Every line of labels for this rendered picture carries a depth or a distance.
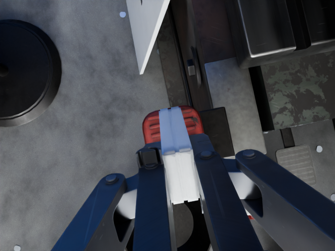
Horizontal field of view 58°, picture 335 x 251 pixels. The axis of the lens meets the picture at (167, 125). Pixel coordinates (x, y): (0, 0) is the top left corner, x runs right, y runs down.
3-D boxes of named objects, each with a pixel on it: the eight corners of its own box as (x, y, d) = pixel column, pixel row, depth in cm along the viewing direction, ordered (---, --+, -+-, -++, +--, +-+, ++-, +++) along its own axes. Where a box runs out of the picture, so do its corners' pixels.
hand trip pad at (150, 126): (205, 165, 37) (212, 171, 29) (157, 175, 37) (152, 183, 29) (193, 109, 37) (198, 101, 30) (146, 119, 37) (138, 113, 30)
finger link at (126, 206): (172, 214, 14) (107, 226, 14) (167, 162, 18) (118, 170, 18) (166, 187, 13) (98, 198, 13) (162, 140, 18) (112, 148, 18)
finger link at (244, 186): (199, 180, 13) (267, 168, 13) (186, 135, 18) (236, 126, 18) (203, 208, 14) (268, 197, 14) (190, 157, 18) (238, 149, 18)
